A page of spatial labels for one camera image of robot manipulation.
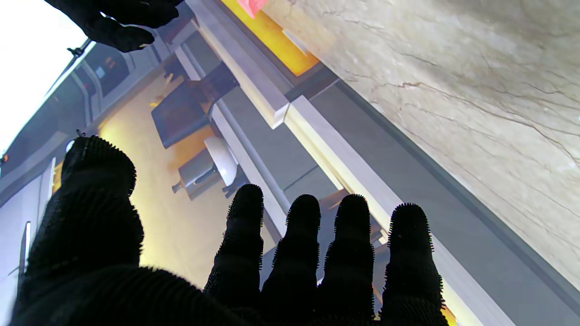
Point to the pink plastic storage basket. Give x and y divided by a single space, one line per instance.
253 5

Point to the dark lidded pot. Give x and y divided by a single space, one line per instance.
195 174

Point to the small black ornament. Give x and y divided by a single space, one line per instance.
235 185

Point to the black light stand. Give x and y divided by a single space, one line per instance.
79 50

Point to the white speckled bowl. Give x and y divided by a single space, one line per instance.
222 160

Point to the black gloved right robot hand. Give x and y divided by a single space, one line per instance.
122 22

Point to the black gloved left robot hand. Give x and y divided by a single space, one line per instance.
90 253

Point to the dark range hood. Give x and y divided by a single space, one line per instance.
181 113

